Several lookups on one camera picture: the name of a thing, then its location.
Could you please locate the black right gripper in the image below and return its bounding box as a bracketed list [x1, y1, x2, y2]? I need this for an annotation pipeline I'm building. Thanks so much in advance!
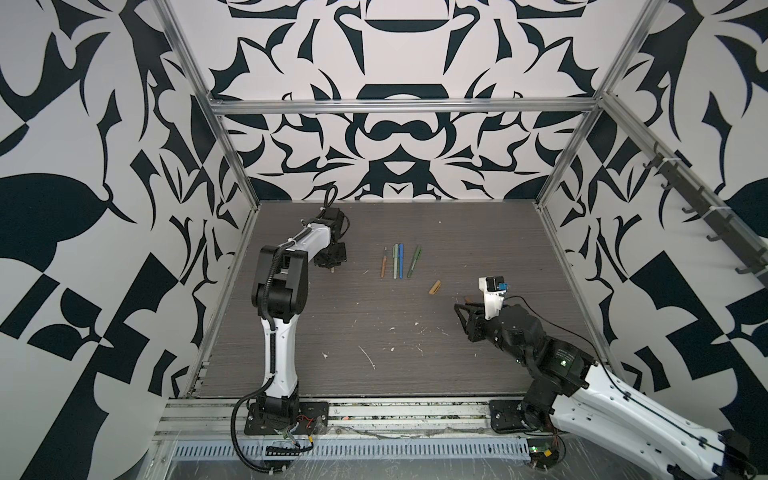
[453, 300, 532, 369]

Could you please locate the tan pen cap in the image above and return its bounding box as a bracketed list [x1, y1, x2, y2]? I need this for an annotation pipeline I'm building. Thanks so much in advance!
[428, 280, 442, 295]

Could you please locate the dark green pen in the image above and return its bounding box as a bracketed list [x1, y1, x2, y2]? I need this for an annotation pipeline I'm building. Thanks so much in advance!
[407, 244, 422, 278]

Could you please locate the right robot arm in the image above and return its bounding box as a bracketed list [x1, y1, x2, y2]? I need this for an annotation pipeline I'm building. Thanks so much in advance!
[454, 303, 758, 479]

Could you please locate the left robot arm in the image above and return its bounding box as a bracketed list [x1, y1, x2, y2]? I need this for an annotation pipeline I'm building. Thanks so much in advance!
[229, 186, 350, 475]

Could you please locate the brown pen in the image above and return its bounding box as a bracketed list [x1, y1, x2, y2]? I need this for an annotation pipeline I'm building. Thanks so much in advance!
[380, 246, 388, 279]

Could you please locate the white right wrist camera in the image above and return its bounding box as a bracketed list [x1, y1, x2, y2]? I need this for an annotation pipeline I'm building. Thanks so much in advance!
[478, 276, 508, 320]

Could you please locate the perforated cable tray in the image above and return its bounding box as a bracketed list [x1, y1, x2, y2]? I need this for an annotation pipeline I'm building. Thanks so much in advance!
[172, 438, 530, 462]

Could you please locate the metal hook rail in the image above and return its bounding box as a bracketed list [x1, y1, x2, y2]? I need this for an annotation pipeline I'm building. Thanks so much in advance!
[644, 141, 767, 288]

